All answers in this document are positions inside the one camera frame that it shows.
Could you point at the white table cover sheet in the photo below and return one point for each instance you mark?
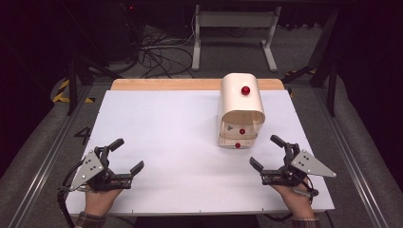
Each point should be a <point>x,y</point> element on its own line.
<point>152,126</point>

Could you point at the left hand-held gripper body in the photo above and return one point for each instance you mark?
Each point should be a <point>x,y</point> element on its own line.
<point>86,172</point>

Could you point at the yellow black hazard tape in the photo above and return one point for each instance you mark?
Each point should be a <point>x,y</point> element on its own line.
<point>61,98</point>

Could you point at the black metal stand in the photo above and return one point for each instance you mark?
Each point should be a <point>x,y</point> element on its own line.
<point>72,85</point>
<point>331,91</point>

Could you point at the aluminium floor rail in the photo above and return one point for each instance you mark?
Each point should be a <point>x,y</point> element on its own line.
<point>358,177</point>
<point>41,171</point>

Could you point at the person's right hand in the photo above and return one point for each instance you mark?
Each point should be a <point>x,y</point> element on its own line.
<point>294,201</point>

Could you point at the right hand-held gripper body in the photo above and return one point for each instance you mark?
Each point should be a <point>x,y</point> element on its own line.
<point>312,164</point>

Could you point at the black equipment case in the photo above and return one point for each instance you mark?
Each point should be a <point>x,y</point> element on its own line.
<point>120,31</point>

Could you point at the cream mini drawer cabinet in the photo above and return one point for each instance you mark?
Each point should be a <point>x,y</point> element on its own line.
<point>236,95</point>

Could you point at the person's left hand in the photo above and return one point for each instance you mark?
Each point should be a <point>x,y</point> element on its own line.
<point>101,201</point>

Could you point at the white metal table frame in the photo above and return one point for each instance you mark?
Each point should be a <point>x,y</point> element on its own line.
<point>234,19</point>

